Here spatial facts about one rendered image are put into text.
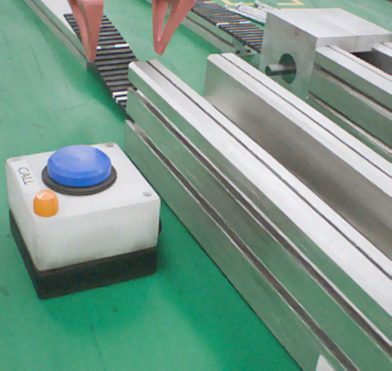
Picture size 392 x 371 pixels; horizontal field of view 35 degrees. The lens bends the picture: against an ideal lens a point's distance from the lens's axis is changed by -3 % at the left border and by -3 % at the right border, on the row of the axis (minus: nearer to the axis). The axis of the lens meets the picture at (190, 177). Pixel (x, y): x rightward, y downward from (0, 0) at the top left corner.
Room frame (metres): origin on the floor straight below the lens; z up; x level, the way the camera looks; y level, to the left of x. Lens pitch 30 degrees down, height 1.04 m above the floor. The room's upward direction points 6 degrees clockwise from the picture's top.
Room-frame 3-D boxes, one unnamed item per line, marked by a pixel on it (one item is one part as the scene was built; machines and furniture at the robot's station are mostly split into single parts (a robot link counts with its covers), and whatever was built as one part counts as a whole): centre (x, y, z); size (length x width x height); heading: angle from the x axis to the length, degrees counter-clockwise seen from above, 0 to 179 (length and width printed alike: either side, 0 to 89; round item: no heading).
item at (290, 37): (0.63, -0.12, 0.83); 0.12 x 0.09 x 0.10; 119
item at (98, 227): (0.34, 0.06, 0.81); 0.10 x 0.08 x 0.06; 119
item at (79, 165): (0.34, 0.07, 0.84); 0.04 x 0.04 x 0.02
